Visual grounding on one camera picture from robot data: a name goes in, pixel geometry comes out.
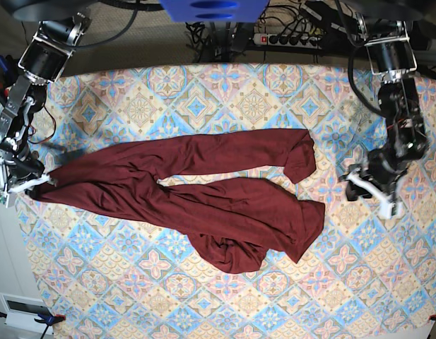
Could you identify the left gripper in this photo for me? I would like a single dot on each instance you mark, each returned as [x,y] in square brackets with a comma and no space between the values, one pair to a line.
[378,175]

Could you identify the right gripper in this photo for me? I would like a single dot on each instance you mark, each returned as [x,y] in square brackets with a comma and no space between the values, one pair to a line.
[17,176]

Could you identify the dark red t-shirt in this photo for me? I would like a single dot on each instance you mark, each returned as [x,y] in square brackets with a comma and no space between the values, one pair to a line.
[231,223]

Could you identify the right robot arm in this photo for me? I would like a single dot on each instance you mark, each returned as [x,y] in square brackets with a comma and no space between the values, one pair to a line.
[42,63]

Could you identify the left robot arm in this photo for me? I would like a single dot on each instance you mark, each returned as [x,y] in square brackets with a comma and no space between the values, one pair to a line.
[391,56]

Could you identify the patterned tile tablecloth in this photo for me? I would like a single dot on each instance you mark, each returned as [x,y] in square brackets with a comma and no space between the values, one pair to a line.
[364,277]

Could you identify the black orange clamp left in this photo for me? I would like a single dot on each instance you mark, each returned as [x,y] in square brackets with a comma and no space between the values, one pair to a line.
[3,95]

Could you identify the blue clamp lower left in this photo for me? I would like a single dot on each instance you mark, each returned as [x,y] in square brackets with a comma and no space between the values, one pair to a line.
[44,319]

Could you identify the white power strip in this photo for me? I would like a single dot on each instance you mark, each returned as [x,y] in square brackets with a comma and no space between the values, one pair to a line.
[265,39]

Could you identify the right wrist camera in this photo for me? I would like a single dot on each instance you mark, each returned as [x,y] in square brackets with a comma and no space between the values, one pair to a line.
[6,199]

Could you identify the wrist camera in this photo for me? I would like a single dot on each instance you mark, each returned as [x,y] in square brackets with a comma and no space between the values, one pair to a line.
[390,211]
[6,199]

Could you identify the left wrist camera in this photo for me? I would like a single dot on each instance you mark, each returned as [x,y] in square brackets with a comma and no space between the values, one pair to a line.
[390,211]

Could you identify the white wall vent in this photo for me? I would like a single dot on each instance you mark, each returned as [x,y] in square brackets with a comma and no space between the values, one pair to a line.
[21,312]

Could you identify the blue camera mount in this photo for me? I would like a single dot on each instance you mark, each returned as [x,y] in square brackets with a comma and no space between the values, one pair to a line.
[244,11]

